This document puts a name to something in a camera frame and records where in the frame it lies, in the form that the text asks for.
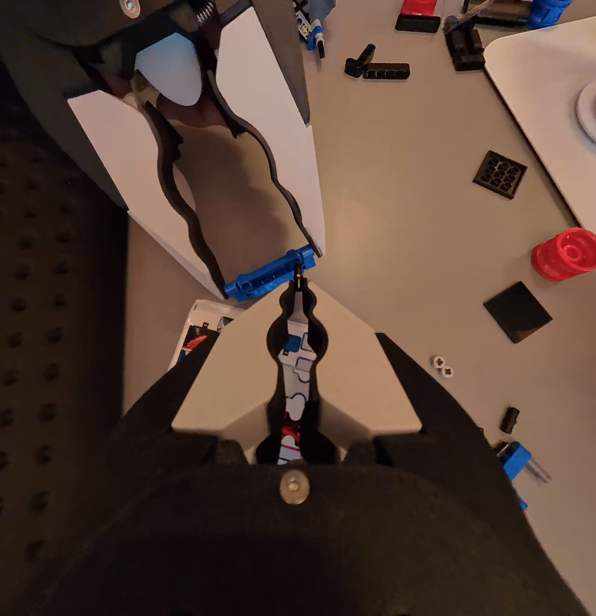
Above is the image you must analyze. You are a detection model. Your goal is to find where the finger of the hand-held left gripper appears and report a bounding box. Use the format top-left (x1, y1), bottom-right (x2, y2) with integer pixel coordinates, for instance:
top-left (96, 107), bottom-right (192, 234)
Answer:
top-left (206, 5), bottom-right (326, 258)
top-left (67, 89), bottom-right (229, 300)

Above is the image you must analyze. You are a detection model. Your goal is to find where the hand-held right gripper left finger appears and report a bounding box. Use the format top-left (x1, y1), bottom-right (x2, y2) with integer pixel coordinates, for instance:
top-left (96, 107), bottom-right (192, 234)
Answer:
top-left (171, 281), bottom-right (296, 441)

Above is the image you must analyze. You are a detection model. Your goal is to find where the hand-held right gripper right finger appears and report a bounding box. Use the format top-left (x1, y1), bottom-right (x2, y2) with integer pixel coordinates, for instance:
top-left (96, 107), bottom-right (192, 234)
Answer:
top-left (303, 280), bottom-right (422, 439)

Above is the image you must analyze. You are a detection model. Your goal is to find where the toy brick truck model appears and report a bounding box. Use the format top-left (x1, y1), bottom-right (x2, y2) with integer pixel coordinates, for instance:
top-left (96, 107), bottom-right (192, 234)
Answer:
top-left (293, 0), bottom-right (337, 58)

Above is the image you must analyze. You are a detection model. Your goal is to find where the blue curved panel piece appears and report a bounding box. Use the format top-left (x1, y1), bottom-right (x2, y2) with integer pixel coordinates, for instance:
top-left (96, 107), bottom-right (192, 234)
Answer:
top-left (223, 244), bottom-right (317, 303)

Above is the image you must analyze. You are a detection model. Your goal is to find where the person's left hand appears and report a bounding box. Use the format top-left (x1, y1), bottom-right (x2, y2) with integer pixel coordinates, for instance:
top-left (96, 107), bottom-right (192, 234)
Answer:
top-left (155, 90), bottom-right (232, 128)

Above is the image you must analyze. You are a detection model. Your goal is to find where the colourful sticker sheet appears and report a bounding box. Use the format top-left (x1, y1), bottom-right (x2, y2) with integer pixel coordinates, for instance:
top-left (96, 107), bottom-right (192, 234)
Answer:
top-left (168, 299), bottom-right (323, 465)

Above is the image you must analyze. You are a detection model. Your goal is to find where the black angled beam piece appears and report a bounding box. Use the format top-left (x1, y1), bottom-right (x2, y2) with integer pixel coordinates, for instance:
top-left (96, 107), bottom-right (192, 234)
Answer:
top-left (344, 43), bottom-right (376, 78)

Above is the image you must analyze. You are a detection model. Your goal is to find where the small black tile piece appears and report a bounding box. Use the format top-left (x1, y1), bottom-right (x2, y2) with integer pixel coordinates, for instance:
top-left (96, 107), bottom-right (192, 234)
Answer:
top-left (483, 281), bottom-right (553, 344)

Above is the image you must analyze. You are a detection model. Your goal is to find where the blue connector brick piece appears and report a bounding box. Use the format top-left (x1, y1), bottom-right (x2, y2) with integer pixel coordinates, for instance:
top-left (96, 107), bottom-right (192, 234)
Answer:
top-left (494, 440), bottom-right (552, 511)

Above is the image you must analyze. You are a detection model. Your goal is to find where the black perforated mat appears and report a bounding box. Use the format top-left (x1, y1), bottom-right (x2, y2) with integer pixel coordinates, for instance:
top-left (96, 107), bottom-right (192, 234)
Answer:
top-left (0, 67), bottom-right (130, 616)

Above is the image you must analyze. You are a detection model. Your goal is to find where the red wheel rim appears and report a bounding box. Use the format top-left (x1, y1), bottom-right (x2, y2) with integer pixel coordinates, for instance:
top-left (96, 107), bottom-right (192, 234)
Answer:
top-left (530, 227), bottom-right (596, 282)
top-left (401, 0), bottom-right (445, 17)

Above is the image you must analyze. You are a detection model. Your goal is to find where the black studded plate piece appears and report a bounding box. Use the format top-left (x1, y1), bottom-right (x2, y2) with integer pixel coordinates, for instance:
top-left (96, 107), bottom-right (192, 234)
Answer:
top-left (444, 21), bottom-right (486, 72)

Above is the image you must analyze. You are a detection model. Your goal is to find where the black square plate piece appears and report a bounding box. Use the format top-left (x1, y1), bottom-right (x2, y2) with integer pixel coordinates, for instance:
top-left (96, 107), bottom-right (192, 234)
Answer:
top-left (472, 150), bottom-right (528, 199)

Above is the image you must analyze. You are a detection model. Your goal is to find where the black cylinder brick piece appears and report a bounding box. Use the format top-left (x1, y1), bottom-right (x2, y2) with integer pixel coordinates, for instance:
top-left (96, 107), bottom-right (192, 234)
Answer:
top-left (461, 0), bottom-right (534, 27)

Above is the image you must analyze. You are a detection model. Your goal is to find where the white book stand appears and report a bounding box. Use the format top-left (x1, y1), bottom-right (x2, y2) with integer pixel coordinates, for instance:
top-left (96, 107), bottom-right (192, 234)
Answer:
top-left (484, 14), bottom-right (596, 236)

